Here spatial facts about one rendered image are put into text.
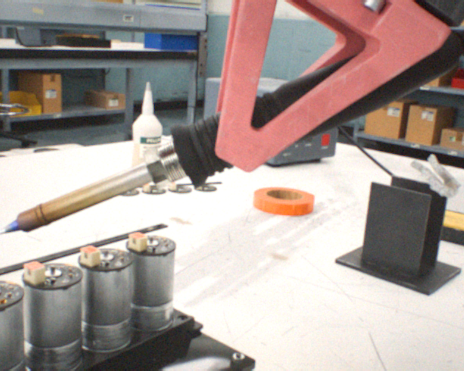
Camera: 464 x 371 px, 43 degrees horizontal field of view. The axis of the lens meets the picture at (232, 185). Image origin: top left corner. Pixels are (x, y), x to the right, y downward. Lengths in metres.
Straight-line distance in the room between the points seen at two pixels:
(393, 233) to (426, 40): 0.27
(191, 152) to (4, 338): 0.10
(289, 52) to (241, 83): 5.68
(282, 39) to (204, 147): 5.73
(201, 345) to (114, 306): 0.06
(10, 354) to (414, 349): 0.22
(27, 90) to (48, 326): 4.84
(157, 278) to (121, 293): 0.02
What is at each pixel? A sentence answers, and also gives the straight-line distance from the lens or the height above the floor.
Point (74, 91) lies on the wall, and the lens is 5.57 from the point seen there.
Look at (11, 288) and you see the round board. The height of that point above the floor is 0.81.
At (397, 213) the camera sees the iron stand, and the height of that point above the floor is 0.80.
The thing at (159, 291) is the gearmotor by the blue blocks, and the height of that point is 0.79.
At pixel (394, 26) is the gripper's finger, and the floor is 0.92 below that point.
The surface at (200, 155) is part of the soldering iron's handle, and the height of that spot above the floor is 0.88.
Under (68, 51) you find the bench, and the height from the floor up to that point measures 0.74.
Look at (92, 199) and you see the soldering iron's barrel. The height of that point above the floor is 0.86.
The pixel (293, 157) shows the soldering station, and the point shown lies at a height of 0.76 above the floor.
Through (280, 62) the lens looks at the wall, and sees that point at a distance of 5.94.
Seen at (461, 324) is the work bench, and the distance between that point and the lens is 0.40.
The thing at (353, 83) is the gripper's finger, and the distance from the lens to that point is 0.20.
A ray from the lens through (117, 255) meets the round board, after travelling 0.28.
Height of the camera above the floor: 0.92
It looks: 15 degrees down
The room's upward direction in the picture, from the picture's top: 4 degrees clockwise
